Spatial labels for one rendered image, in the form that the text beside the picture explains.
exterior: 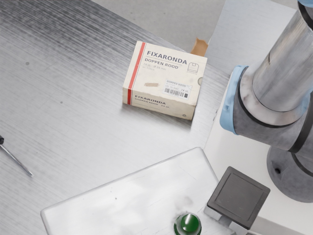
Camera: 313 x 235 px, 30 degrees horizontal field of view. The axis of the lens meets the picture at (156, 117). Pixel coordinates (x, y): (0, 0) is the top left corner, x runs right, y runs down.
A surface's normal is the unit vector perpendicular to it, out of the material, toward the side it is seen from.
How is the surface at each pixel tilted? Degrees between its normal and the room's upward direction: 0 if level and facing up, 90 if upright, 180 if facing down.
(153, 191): 0
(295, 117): 52
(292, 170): 68
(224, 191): 0
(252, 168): 5
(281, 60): 90
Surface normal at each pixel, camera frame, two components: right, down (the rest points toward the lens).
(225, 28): 0.06, -0.42
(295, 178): -0.58, 0.48
